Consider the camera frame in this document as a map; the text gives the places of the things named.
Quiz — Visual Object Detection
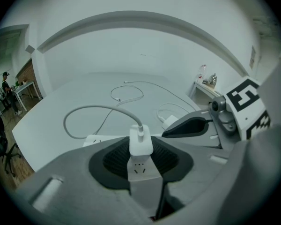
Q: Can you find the white charger plug with cable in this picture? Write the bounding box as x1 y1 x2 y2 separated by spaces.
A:
62 84 146 144

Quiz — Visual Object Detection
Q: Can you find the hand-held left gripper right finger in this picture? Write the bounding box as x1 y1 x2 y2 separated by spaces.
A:
151 136 231 221

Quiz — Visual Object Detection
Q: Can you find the clear plastic bottle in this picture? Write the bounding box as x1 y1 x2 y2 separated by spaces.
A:
196 64 208 82

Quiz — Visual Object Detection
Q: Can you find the white long-legged table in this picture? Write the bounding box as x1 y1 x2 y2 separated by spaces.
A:
12 79 42 113

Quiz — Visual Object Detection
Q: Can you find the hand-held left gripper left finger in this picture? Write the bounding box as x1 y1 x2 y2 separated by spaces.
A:
15 136 155 225

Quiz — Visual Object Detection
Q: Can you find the white power strip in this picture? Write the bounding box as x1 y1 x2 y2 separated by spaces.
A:
82 134 163 185

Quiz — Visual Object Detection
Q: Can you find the black office chair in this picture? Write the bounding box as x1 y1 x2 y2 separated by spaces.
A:
0 99 23 178

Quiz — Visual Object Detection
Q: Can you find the white side table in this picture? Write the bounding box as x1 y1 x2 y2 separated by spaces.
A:
188 80 223 103

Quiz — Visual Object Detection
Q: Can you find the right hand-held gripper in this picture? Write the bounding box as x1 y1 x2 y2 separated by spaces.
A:
161 76 272 150

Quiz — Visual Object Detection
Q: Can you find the silver teapot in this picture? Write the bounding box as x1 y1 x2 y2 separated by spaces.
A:
207 73 218 89

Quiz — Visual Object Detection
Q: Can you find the wall notice paper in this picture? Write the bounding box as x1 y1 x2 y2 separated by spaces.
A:
249 45 257 69

